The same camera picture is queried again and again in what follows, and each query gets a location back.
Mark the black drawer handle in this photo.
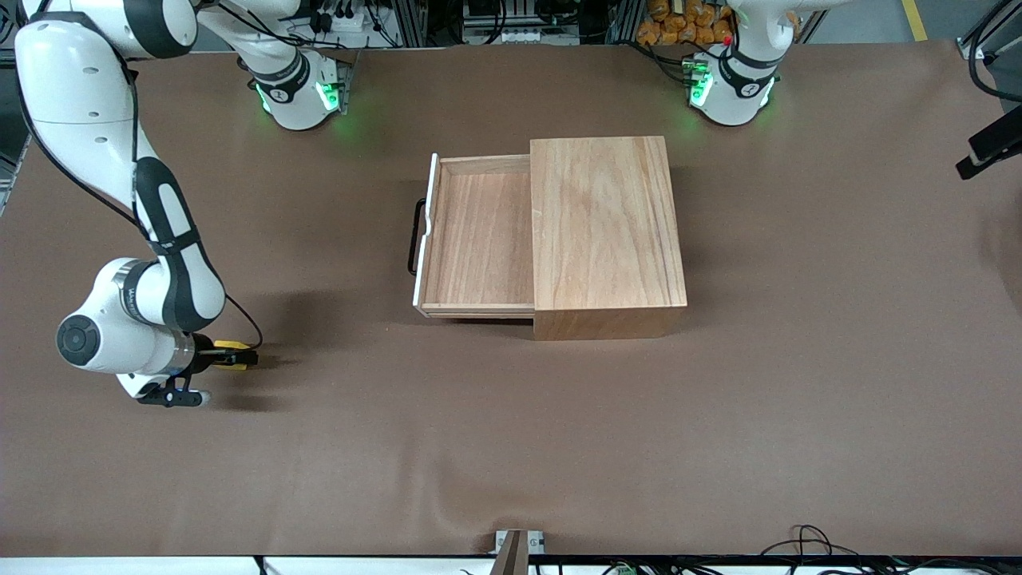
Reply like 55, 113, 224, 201
408, 198, 429, 277

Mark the wooden drawer with white front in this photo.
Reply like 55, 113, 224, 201
412, 152, 536, 320

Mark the light wooden drawer cabinet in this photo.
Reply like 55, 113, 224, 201
529, 135, 688, 342

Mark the brown table cover sheet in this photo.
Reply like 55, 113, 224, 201
0, 44, 1022, 557

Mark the white power strip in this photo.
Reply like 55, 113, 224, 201
315, 4, 376, 33

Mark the bag of orange objects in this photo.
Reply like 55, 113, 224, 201
636, 0, 735, 46

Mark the metal table clamp bracket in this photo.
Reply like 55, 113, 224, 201
493, 529, 545, 575

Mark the black camera stand bracket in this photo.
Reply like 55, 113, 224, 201
956, 104, 1022, 180

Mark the thick black cable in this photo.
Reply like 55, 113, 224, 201
968, 0, 1022, 102

